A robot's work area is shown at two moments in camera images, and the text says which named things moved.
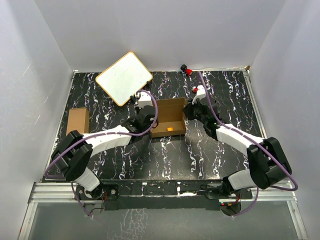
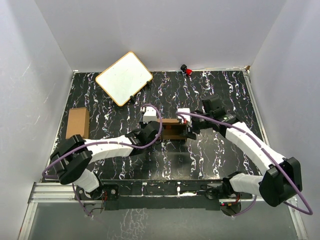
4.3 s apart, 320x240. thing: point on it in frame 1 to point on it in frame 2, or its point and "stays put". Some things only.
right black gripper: x=188 y=109 to x=192 y=129
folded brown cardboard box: x=78 y=119 stays put
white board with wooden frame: x=124 y=78 stays put
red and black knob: x=188 y=71 stays put
